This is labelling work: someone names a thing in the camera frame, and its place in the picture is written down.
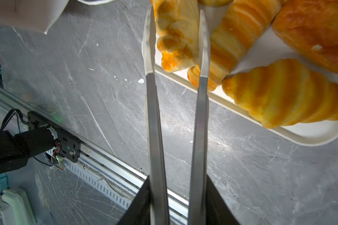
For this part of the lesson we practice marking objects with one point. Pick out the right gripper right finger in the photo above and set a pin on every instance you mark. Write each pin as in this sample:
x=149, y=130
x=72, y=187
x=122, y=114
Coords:
x=217, y=212

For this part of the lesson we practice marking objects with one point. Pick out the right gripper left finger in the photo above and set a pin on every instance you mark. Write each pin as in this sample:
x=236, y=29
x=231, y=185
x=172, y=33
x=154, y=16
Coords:
x=138, y=212

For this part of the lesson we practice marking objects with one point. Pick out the metal tongs white tips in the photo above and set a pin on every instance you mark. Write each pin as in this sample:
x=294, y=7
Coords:
x=198, y=182

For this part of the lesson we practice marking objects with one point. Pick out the yellow striped croissant fake bread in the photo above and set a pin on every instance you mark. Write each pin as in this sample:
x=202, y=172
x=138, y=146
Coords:
x=284, y=93

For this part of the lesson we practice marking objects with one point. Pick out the long twisted fake bread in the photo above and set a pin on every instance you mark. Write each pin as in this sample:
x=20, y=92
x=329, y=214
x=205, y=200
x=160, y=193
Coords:
x=243, y=24

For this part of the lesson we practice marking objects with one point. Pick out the yellow fake bread piece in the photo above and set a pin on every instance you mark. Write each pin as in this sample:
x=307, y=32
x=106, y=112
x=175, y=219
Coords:
x=177, y=25

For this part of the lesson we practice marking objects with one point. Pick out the brown croissant fake bread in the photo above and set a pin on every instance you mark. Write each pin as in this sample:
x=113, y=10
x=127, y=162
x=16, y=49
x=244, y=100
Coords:
x=311, y=28

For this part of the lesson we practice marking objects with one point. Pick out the round orange bun fake bread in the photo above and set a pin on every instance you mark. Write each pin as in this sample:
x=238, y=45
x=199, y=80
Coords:
x=215, y=3

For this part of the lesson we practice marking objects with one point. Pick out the white red paper bag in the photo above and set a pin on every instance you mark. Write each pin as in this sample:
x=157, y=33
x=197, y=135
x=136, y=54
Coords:
x=31, y=15

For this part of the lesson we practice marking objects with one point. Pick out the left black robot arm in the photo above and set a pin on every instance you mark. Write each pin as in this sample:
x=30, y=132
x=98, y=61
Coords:
x=16, y=150

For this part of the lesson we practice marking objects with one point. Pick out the white green device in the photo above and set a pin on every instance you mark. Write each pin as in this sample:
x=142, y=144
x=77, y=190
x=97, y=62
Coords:
x=15, y=208

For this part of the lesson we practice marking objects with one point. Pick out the white slotted cable duct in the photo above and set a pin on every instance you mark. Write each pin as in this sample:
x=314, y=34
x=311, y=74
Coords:
x=73, y=175

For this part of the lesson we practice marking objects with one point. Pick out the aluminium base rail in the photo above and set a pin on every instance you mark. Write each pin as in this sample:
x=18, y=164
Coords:
x=118, y=171

